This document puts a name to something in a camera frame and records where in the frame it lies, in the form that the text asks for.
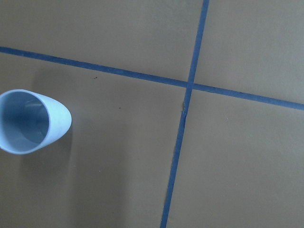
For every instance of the light blue cup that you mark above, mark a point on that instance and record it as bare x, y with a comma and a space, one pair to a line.
30, 121

